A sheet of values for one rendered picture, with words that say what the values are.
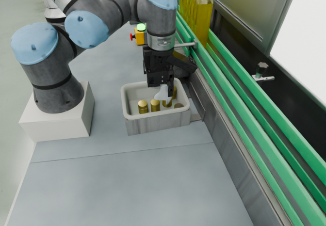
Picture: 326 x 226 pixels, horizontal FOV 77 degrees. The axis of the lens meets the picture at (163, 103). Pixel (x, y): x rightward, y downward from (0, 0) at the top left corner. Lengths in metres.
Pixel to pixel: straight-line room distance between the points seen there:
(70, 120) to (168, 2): 0.44
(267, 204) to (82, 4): 0.55
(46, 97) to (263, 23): 0.69
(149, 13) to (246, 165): 0.43
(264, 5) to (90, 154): 0.70
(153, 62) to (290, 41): 0.36
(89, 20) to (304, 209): 0.51
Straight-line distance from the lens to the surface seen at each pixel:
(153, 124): 0.69
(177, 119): 0.70
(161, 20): 0.51
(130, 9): 0.54
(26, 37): 0.65
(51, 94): 0.69
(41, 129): 0.75
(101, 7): 0.47
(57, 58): 0.64
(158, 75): 0.59
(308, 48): 0.61
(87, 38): 0.44
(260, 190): 0.53
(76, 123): 0.70
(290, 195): 0.49
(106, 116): 0.79
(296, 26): 0.63
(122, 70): 1.00
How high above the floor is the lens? 1.32
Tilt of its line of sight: 45 degrees down
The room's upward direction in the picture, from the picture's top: straight up
